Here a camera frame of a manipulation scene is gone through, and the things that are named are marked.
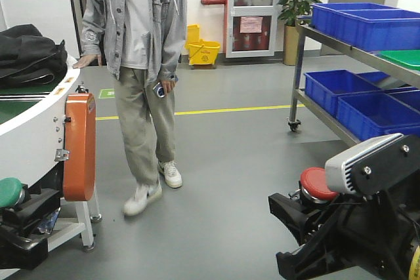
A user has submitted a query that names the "blue bin on cart top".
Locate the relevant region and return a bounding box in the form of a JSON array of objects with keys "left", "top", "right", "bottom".
[{"left": 311, "top": 3, "right": 419, "bottom": 52}]

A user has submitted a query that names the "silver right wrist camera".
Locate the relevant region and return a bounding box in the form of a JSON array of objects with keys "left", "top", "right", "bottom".
[{"left": 324, "top": 132, "right": 406, "bottom": 195}]

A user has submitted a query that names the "blue bin cart lower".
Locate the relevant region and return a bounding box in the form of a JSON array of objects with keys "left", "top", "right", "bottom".
[{"left": 304, "top": 70, "right": 383, "bottom": 118}]

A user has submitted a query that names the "steel trolley cart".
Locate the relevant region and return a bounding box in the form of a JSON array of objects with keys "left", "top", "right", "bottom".
[{"left": 287, "top": 25, "right": 419, "bottom": 146}]

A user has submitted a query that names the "white round conveyor machine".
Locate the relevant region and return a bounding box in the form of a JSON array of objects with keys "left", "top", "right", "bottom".
[{"left": 0, "top": 39, "right": 102, "bottom": 274}]

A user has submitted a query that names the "fire hose cabinet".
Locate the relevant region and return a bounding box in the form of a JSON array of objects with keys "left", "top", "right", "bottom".
[{"left": 224, "top": 0, "right": 278, "bottom": 58}]

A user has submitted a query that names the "orange machine cover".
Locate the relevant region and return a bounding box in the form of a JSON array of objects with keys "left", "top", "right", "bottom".
[{"left": 63, "top": 92, "right": 96, "bottom": 201}]

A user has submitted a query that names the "yellow mop bucket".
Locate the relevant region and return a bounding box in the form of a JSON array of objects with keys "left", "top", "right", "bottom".
[{"left": 188, "top": 39, "right": 221, "bottom": 66}]

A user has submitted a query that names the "potted green plant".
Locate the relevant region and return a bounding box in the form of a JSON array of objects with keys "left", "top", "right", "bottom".
[{"left": 278, "top": 0, "right": 322, "bottom": 66}]

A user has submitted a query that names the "green tray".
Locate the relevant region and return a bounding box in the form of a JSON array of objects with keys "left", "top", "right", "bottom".
[{"left": 379, "top": 50, "right": 420, "bottom": 71}]

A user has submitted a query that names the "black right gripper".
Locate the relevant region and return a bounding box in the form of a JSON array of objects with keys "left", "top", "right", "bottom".
[{"left": 268, "top": 191, "right": 419, "bottom": 279}]

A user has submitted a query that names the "black bag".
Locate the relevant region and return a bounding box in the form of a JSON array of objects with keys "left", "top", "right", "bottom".
[{"left": 1, "top": 24, "right": 68, "bottom": 89}]

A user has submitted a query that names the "person in denim jacket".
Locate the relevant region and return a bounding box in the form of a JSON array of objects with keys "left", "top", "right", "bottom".
[{"left": 76, "top": 0, "right": 187, "bottom": 216}]

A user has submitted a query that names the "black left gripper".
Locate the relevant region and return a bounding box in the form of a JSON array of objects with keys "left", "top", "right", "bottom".
[{"left": 1, "top": 188, "right": 62, "bottom": 270}]

